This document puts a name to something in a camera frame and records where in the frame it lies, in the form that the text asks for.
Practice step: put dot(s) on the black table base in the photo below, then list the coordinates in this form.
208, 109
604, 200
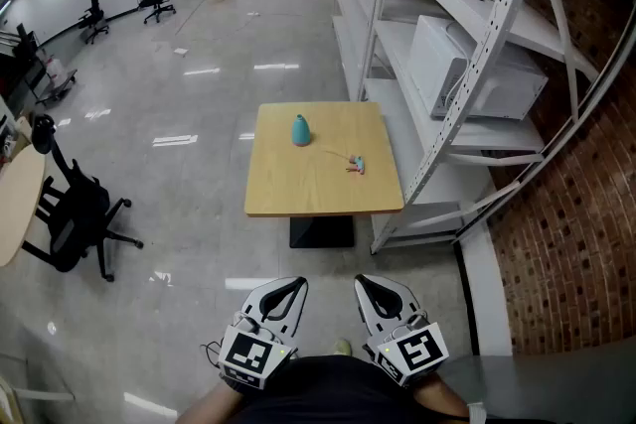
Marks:
322, 232

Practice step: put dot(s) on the white metal frame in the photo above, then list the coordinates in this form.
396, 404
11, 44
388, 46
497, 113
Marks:
45, 395

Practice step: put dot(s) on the cardboard box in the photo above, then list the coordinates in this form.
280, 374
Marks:
24, 131

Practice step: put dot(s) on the person's right forearm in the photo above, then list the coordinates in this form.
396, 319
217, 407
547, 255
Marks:
439, 394

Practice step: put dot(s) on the white bag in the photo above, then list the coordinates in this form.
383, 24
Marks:
54, 67

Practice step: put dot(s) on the flat platform cart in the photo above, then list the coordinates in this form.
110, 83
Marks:
57, 89

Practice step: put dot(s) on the small white flat box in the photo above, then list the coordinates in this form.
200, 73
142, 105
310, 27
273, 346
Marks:
180, 51

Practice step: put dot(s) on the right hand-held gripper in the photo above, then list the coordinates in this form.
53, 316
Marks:
417, 352

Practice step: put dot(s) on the person's left forearm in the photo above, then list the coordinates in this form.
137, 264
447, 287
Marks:
208, 404

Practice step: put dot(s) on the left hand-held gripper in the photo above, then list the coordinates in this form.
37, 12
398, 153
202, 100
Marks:
248, 352

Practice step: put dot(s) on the cluttered storage shelf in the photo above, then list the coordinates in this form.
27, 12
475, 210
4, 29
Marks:
6, 134

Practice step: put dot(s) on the person's light shoe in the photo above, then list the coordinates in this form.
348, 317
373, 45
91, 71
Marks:
343, 346

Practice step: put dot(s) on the white microwave oven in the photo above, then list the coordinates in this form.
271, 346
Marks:
442, 64

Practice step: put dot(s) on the round wooden table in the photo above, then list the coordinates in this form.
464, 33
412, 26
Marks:
17, 208

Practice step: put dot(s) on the person's black shirt torso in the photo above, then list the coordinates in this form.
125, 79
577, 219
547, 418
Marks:
338, 392

